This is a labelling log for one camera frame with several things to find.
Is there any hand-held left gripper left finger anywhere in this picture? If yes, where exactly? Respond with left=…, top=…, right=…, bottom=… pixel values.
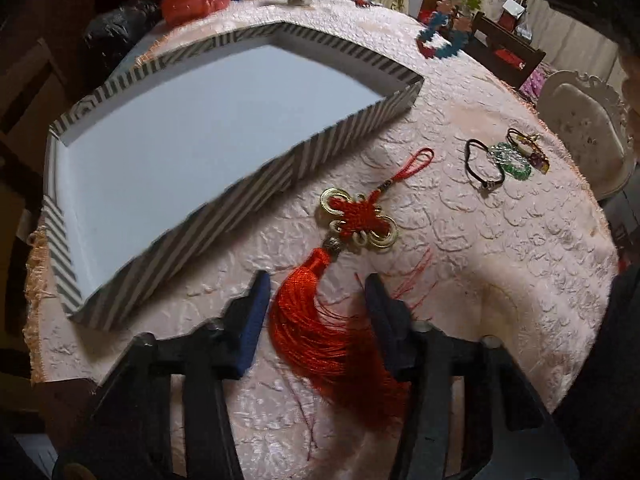
left=60, top=270, right=273, bottom=480

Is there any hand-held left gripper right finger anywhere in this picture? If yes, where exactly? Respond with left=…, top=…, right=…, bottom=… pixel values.
left=364, top=273, right=581, bottom=480

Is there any red knot tassel ornament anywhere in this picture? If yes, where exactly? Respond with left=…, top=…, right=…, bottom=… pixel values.
left=267, top=149, right=436, bottom=426

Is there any black cord bracelet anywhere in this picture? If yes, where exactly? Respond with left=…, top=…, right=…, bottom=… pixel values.
left=465, top=139, right=506, bottom=194

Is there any striped cardboard box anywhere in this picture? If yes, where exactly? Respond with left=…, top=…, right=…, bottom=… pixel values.
left=42, top=21, right=426, bottom=333

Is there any amber bead bracelet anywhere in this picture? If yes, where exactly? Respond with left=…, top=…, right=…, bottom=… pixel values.
left=506, top=127, right=551, bottom=175

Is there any blue and red bead bracelet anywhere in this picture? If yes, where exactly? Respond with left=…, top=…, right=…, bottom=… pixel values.
left=416, top=0, right=474, bottom=61

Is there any pink textured tablecloth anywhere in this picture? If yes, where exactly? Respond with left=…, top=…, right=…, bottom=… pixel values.
left=22, top=0, right=621, bottom=480

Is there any white ornate chair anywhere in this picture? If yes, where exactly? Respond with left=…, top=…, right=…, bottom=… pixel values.
left=537, top=70, right=639, bottom=202

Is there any dark wooden chair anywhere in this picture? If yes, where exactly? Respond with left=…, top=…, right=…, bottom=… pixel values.
left=470, top=12, right=547, bottom=88
left=0, top=35, right=67, bottom=136

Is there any black plastic bag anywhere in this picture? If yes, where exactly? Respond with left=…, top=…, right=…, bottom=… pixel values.
left=82, top=2, right=163, bottom=67

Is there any green bead bracelet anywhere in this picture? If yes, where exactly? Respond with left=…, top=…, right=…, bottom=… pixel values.
left=487, top=143, right=534, bottom=181

